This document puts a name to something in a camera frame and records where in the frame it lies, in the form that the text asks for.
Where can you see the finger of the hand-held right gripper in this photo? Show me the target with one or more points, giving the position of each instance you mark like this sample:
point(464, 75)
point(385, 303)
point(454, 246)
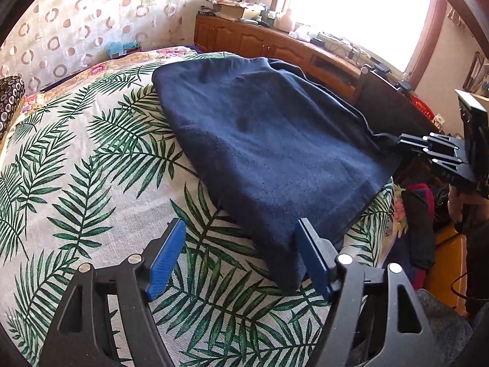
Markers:
point(445, 160)
point(439, 140)

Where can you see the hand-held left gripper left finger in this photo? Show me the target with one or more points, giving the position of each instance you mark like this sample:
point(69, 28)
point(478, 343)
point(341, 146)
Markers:
point(168, 260)

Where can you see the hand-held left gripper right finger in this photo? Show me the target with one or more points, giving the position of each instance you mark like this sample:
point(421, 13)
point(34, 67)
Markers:
point(315, 256)

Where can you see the navy printed t-shirt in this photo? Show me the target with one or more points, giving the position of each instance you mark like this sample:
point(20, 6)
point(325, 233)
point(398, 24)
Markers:
point(267, 141)

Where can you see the pile of dark clothes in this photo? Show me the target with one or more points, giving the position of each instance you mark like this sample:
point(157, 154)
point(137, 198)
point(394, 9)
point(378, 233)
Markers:
point(418, 218)

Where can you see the person's right hand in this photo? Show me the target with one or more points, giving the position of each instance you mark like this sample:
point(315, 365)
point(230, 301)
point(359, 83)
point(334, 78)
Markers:
point(456, 208)

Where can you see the red plastic basket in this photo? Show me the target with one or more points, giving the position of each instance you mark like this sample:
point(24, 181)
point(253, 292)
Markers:
point(422, 106)

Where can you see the dark panel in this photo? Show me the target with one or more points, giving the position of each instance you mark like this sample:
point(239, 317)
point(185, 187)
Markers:
point(389, 107)

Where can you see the small black tripod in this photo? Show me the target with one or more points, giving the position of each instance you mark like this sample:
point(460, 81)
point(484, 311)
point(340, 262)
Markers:
point(378, 69)
point(405, 85)

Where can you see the framed picture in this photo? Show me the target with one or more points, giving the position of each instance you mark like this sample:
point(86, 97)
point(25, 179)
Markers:
point(475, 70)

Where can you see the palm-leaf print blanket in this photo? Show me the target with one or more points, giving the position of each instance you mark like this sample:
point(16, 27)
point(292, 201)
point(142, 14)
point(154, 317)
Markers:
point(95, 160)

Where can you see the person's grey trousers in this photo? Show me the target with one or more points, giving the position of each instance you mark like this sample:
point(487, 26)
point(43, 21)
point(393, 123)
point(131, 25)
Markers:
point(447, 328)

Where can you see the white plastic bag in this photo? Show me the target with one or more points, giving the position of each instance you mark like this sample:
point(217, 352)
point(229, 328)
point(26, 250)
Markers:
point(301, 34)

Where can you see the pale pink bottle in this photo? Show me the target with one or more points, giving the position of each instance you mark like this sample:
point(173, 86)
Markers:
point(285, 21)

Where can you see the long wooden cabinet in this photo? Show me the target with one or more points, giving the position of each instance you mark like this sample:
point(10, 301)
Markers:
point(267, 46)

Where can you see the floral blanket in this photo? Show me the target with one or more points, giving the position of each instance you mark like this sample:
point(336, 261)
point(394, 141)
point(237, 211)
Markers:
point(126, 57)

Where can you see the blue tissue pack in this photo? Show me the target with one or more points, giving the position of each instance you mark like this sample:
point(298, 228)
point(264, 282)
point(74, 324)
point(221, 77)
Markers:
point(118, 47)

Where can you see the dark dotted pillow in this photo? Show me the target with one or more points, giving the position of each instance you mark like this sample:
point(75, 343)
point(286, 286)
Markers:
point(11, 99)

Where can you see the cardboard box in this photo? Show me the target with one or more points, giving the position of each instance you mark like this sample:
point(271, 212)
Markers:
point(237, 10)

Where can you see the circle-print sheer curtain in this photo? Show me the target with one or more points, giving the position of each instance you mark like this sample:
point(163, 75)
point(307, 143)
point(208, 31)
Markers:
point(76, 15)

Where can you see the folded patterned cloth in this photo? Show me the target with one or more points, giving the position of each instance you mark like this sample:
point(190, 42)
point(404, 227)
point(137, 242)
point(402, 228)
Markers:
point(214, 2)

